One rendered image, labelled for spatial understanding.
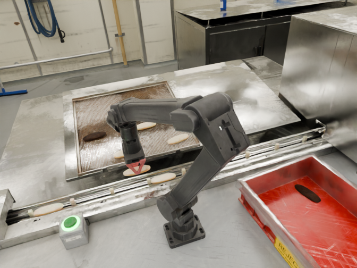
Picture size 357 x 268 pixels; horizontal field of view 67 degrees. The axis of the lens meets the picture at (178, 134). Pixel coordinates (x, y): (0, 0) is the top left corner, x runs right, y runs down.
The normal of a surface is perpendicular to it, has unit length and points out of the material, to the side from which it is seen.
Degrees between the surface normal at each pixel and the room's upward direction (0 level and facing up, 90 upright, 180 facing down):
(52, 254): 0
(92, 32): 90
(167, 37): 90
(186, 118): 90
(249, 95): 10
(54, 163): 0
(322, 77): 90
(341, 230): 0
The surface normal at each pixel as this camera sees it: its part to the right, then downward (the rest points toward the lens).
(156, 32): 0.31, 0.53
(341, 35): -0.95, 0.22
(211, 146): -0.76, 0.41
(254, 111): -0.01, -0.71
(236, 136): 0.47, -0.19
